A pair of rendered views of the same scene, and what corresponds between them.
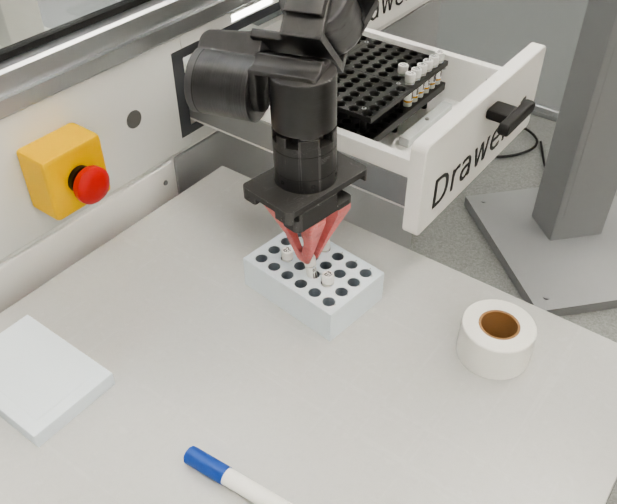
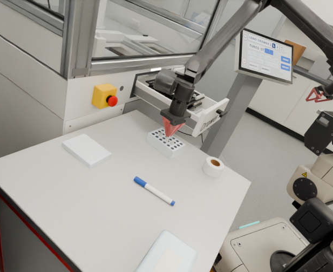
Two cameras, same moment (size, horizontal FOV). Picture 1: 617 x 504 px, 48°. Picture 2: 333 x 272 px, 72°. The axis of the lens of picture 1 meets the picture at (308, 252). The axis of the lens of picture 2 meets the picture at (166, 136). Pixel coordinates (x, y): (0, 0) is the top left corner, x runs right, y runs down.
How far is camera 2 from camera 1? 0.26 m
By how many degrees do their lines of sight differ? 16
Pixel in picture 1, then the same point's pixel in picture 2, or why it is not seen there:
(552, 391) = (225, 182)
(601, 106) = (224, 125)
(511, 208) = not seen: hidden behind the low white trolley
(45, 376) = (92, 150)
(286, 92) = (183, 88)
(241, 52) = (171, 76)
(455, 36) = not seen: hidden behind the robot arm
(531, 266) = not seen: hidden behind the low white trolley
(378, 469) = (184, 191)
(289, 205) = (174, 117)
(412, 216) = (196, 131)
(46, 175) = (102, 94)
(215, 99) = (162, 85)
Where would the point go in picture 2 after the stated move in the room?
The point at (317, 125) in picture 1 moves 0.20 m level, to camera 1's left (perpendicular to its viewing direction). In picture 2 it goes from (187, 99) to (125, 81)
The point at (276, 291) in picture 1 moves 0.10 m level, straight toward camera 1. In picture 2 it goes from (156, 143) to (159, 161)
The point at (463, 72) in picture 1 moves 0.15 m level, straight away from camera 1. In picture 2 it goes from (206, 101) to (206, 91)
